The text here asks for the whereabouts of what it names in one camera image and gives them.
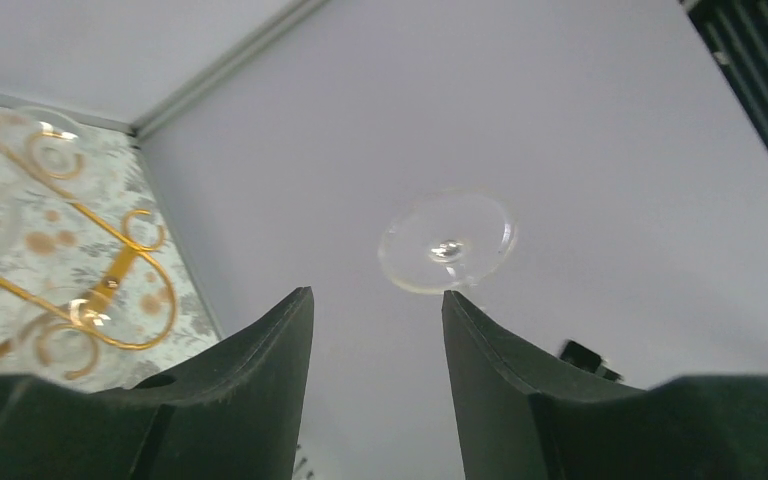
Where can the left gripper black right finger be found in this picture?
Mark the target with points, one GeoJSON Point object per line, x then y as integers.
{"type": "Point", "coordinates": [523, 413]}

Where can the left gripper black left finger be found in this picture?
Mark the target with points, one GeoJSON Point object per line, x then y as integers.
{"type": "Point", "coordinates": [231, 412]}

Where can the floral tablecloth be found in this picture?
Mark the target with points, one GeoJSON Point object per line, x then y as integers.
{"type": "Point", "coordinates": [59, 232]}

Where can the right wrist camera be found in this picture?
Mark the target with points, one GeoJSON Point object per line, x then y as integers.
{"type": "Point", "coordinates": [585, 359]}

